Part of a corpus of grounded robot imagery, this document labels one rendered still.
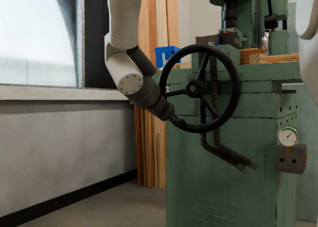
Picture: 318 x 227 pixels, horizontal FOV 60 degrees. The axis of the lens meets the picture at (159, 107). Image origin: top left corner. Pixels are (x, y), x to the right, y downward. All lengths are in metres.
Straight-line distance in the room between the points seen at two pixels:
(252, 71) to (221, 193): 0.47
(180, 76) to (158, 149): 1.38
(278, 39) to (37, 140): 1.54
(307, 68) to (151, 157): 2.12
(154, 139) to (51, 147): 0.89
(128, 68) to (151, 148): 1.85
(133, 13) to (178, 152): 0.69
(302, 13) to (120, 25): 0.35
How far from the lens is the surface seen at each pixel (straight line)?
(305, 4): 0.44
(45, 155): 2.04
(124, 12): 0.60
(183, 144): 1.13
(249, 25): 1.33
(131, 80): 0.66
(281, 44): 1.35
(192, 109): 1.10
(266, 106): 1.01
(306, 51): 0.45
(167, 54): 1.99
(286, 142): 0.95
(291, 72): 1.01
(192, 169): 1.13
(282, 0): 1.42
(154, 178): 2.55
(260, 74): 1.02
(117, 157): 2.57
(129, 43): 0.64
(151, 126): 2.46
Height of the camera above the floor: 0.77
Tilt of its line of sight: 2 degrees down
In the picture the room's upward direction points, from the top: straight up
